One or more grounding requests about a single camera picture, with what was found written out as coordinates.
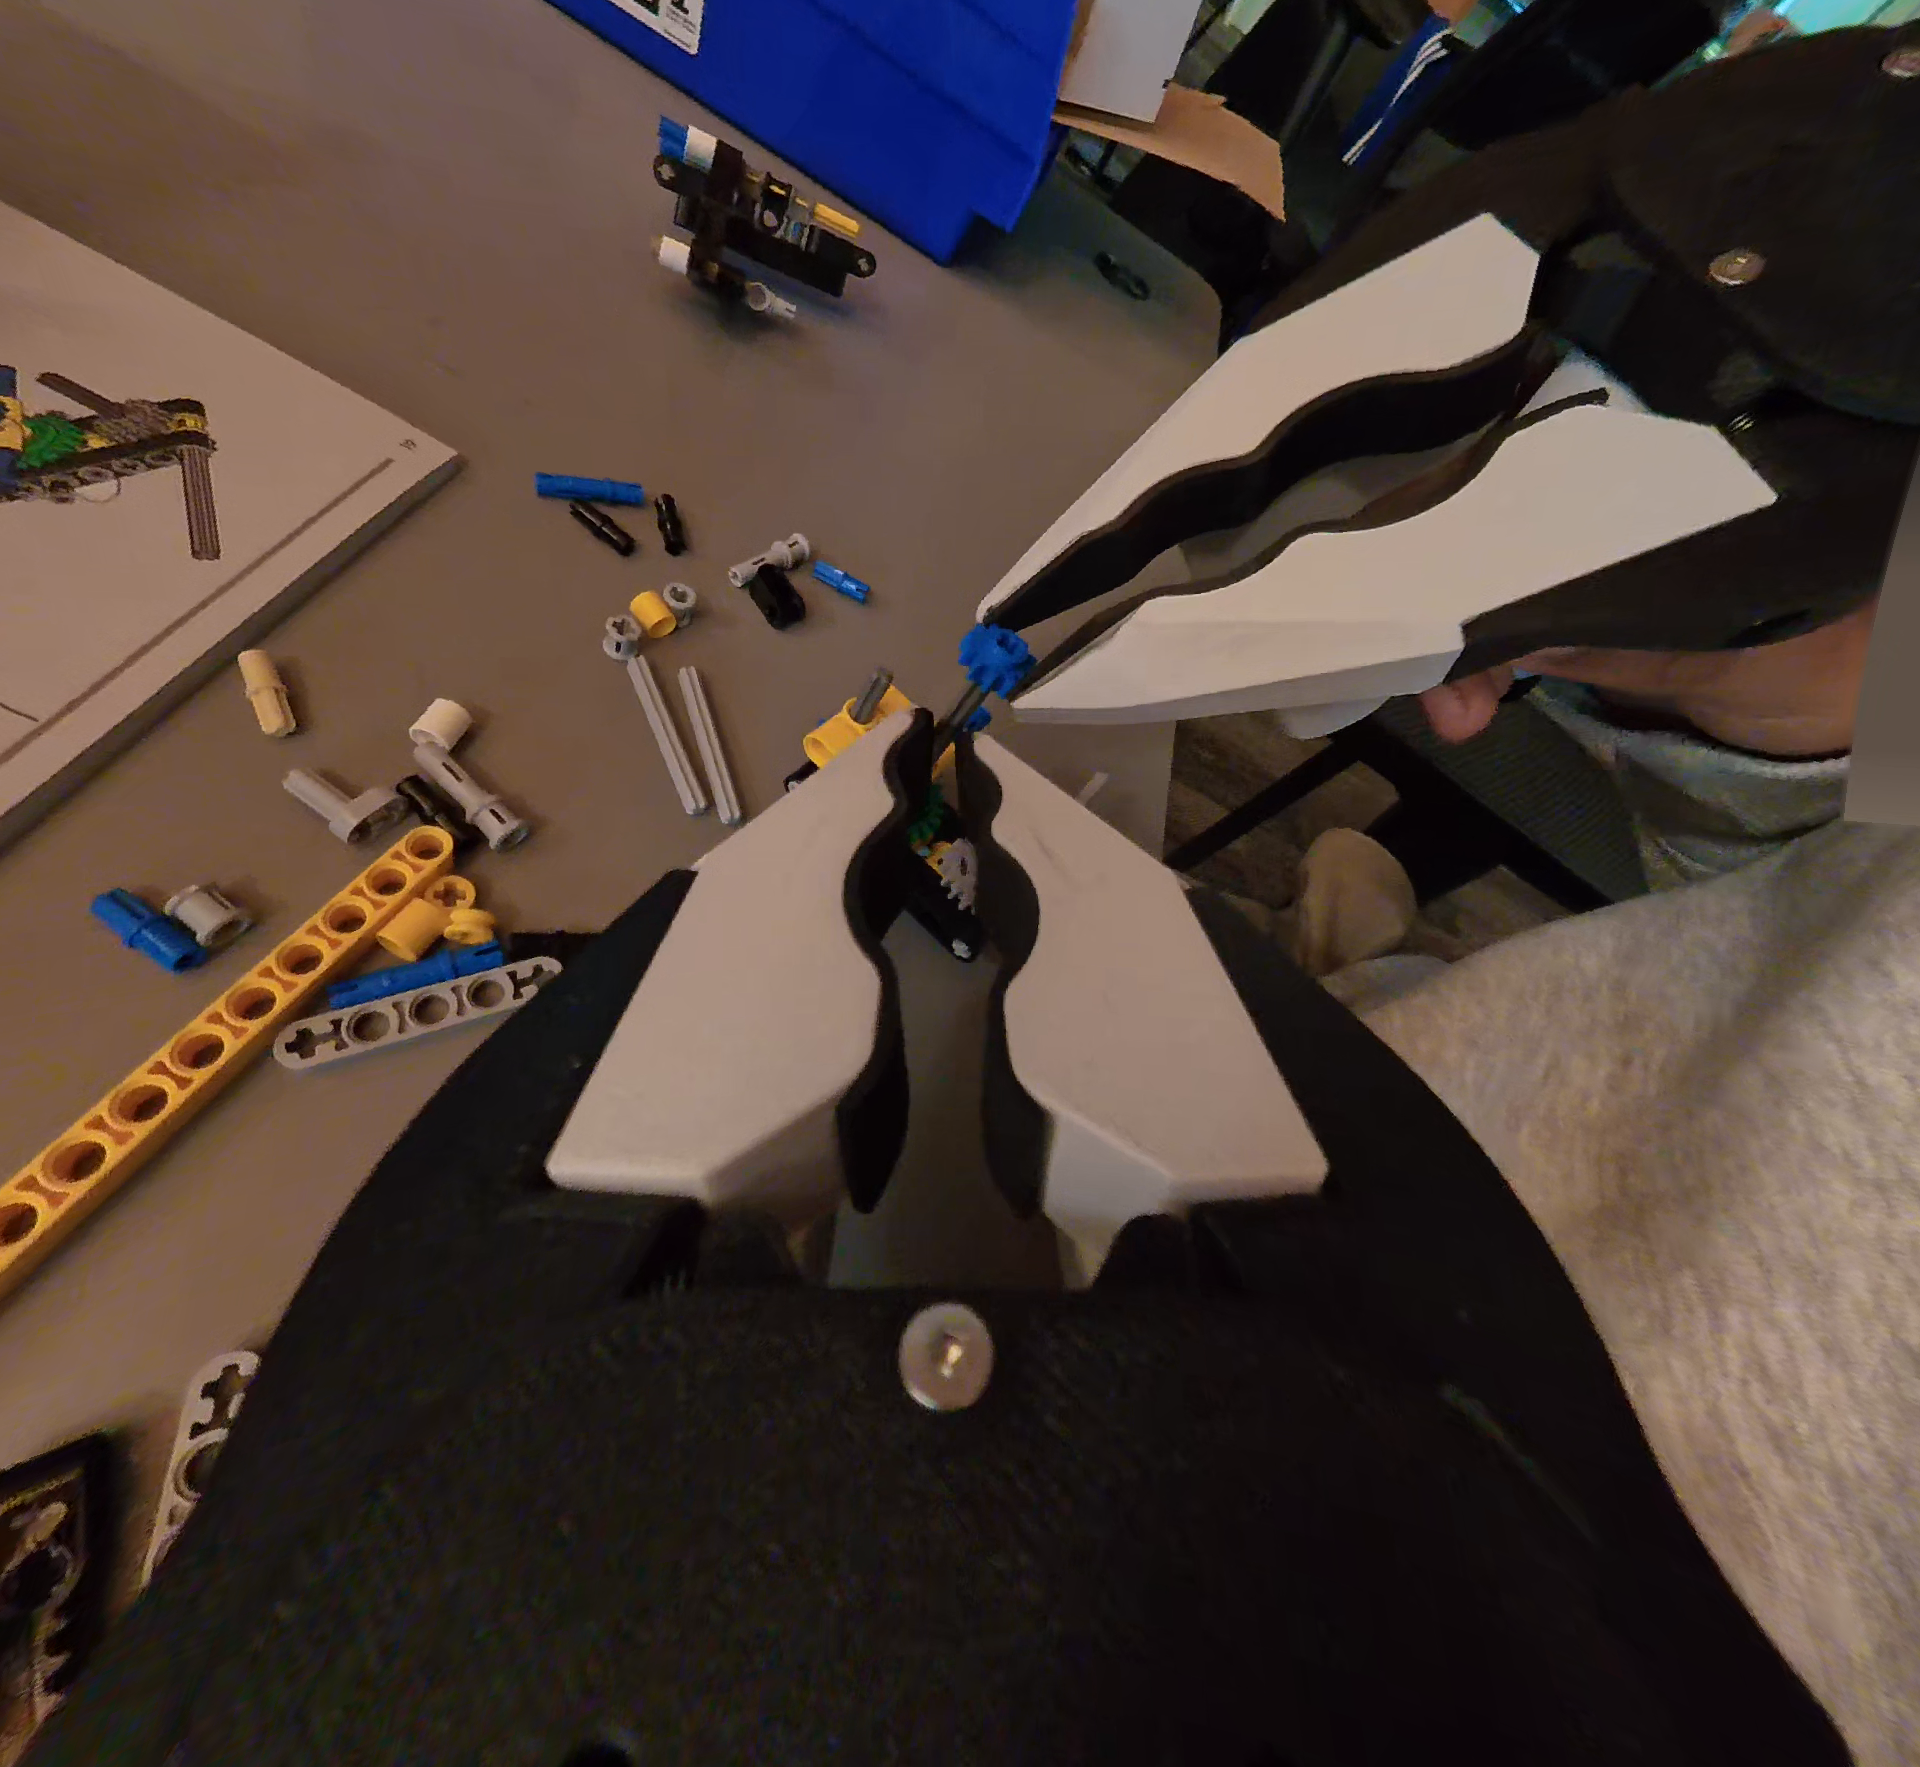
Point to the blue lego connector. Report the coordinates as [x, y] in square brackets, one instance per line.
[142, 928]

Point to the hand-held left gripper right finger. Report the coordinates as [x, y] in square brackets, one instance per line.
[1168, 1033]

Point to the long grey lego axle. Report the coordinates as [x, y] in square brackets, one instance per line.
[669, 735]
[708, 743]

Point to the tan lego pin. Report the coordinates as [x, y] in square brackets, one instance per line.
[267, 692]

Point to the black lego connector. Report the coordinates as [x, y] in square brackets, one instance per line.
[776, 598]

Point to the person's right forearm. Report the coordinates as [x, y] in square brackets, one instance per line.
[1710, 808]

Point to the lego instruction booklet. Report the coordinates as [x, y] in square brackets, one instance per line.
[225, 523]

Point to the grey lego angle connector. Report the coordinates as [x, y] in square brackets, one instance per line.
[339, 808]

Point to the short blue lego pin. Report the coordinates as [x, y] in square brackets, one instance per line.
[839, 584]

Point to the black lego subassembly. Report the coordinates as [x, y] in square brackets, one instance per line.
[750, 222]

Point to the white grey lego connector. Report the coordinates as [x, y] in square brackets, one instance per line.
[473, 779]

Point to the black lego pin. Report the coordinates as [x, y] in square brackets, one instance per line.
[601, 528]
[670, 523]
[427, 808]

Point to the long yellow lego beam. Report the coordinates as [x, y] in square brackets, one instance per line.
[225, 1033]

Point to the grey lego pin connector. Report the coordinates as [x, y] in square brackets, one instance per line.
[768, 561]

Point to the blue plastic bin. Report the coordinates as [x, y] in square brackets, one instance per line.
[901, 27]

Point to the light grey thin lego liftarm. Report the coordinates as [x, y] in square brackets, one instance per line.
[202, 1439]
[419, 1015]

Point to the yellow lego connector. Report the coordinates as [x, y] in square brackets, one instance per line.
[427, 921]

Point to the yellow lego gear assembly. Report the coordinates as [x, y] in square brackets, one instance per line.
[959, 881]

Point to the black chair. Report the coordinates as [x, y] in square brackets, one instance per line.
[1320, 42]

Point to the yellow lego bush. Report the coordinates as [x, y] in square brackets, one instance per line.
[654, 612]

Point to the small blue lego gear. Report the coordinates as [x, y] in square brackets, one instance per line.
[993, 653]

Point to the long blue lego pin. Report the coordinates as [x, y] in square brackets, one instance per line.
[588, 487]

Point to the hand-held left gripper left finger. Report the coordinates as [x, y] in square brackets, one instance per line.
[719, 1033]

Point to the blue thin lego liftarm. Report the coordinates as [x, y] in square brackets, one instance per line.
[406, 980]

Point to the black lego liftarm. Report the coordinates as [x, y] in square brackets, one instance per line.
[45, 1573]

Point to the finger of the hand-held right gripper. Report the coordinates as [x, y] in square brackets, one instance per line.
[1320, 342]
[1425, 567]

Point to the person's right hand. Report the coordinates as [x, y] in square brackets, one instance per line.
[1680, 703]

